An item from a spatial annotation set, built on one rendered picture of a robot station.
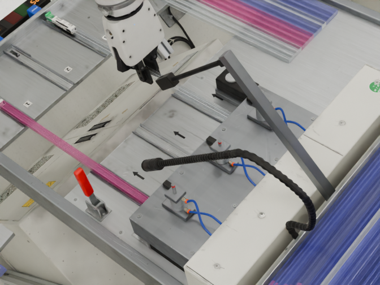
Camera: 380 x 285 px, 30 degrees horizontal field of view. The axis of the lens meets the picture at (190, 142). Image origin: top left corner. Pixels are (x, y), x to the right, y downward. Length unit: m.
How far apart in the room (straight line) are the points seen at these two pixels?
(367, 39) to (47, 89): 0.63
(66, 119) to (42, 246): 0.77
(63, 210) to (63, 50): 0.40
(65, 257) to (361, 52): 0.79
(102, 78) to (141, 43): 1.08
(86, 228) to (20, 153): 1.09
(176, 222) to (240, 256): 0.12
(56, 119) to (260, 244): 1.36
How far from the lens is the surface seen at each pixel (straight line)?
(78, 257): 1.66
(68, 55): 1.48
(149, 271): 1.12
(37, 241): 1.62
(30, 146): 2.27
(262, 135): 1.19
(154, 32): 1.32
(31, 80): 1.46
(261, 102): 1.01
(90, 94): 2.35
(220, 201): 1.12
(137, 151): 1.27
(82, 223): 1.20
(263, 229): 1.06
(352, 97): 1.22
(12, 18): 1.62
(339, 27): 1.45
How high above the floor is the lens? 2.18
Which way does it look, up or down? 61 degrees down
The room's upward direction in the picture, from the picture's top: 80 degrees clockwise
